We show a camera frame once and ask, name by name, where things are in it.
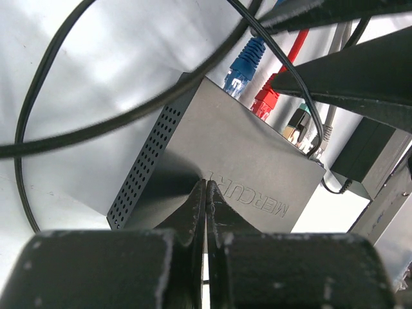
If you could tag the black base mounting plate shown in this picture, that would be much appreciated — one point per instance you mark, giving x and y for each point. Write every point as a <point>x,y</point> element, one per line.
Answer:
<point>378,214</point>

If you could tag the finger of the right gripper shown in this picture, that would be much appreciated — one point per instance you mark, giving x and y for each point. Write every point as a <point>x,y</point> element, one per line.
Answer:
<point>372,79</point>
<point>298,15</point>

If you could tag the black network switch box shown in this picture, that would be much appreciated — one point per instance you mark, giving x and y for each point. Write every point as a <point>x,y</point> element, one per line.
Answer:
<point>207,134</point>

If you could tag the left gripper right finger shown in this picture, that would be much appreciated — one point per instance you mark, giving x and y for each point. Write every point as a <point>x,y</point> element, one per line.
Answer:
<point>222,223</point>

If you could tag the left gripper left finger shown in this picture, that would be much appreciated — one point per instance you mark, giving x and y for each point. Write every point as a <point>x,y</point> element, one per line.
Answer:
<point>180,284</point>

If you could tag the black power adapter brick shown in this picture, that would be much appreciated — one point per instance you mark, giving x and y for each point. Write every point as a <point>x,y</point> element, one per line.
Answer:
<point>369,156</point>

